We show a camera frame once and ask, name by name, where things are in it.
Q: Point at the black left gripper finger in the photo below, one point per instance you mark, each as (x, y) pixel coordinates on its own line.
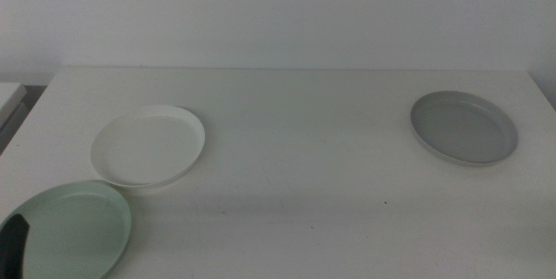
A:
(12, 248)

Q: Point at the pale green shallow bowl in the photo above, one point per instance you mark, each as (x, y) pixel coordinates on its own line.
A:
(78, 231)

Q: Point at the white shallow bowl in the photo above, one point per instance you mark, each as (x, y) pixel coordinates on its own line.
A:
(147, 148)

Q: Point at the grey shallow bowl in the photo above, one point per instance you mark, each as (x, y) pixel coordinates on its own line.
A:
(465, 129)

